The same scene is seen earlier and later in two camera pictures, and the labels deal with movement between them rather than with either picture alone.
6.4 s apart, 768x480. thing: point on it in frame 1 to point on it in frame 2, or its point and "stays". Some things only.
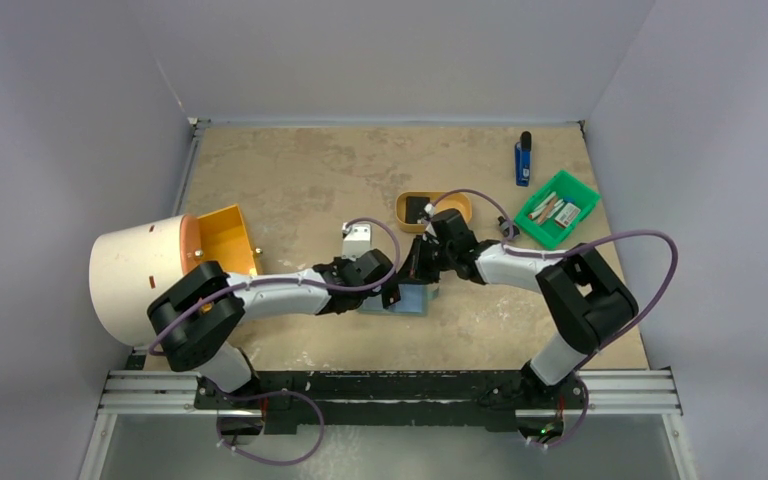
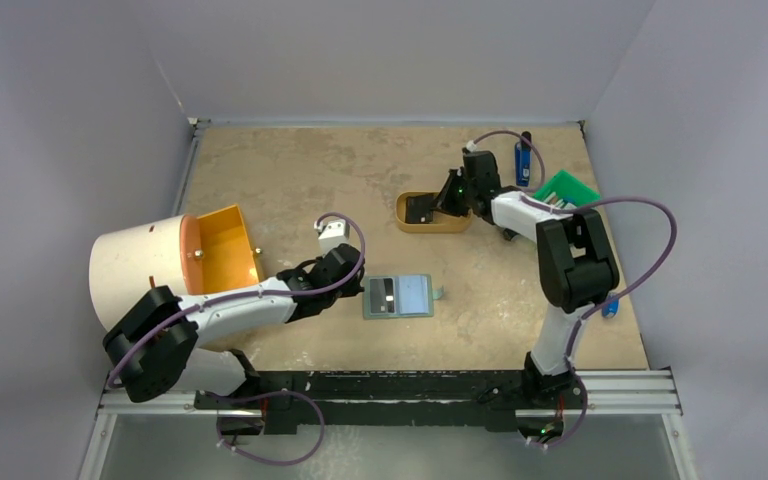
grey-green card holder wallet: [414, 301] stays
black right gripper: [420, 258] to [454, 192]
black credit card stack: [414, 206] stays
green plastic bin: [564, 185] stays
